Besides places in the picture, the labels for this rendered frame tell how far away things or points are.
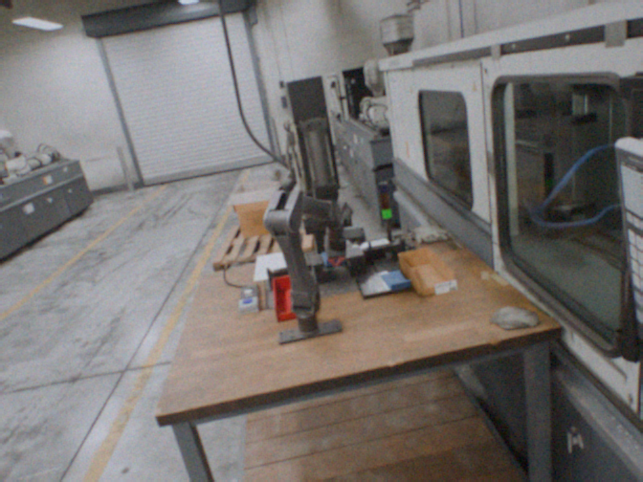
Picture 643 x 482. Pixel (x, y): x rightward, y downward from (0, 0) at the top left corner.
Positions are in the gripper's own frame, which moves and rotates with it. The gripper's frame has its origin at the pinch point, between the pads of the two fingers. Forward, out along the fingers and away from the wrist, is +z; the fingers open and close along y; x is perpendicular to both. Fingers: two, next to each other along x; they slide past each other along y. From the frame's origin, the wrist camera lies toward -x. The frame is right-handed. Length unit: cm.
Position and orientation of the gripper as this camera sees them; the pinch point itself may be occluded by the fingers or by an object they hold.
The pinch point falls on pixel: (335, 261)
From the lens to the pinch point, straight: 173.2
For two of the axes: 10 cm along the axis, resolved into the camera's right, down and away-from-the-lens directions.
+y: -1.4, -7.3, 6.7
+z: 0.3, 6.7, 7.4
